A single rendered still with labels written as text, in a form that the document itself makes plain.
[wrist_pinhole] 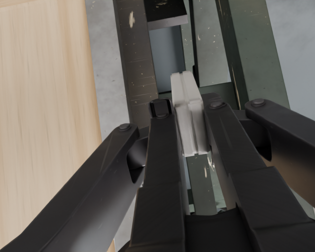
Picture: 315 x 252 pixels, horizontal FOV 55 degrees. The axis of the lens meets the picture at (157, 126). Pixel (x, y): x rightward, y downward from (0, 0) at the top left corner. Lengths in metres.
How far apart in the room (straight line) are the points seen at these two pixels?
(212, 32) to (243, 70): 0.37
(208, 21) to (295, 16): 1.14
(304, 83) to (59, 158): 1.95
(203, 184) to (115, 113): 0.21
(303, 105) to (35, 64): 2.09
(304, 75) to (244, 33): 1.73
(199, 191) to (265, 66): 0.24
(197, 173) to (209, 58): 0.43
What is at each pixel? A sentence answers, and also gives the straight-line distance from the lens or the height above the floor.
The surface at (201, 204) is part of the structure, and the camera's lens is 0.57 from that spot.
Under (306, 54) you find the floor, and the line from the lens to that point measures 2.13.
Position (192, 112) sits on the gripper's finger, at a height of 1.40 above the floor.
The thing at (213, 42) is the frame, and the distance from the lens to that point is 0.88.
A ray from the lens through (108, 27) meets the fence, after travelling 0.55.
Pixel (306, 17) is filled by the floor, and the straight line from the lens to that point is 1.97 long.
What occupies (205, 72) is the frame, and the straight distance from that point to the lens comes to 0.94.
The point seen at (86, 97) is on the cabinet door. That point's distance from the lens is 0.54.
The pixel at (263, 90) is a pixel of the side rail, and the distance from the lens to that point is 0.50.
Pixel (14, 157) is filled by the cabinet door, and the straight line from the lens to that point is 0.59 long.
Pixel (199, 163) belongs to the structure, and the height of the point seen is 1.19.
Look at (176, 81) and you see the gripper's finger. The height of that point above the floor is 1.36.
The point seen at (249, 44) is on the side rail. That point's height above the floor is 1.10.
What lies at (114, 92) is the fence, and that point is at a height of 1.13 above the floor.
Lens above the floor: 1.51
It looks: 42 degrees down
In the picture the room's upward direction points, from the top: 174 degrees clockwise
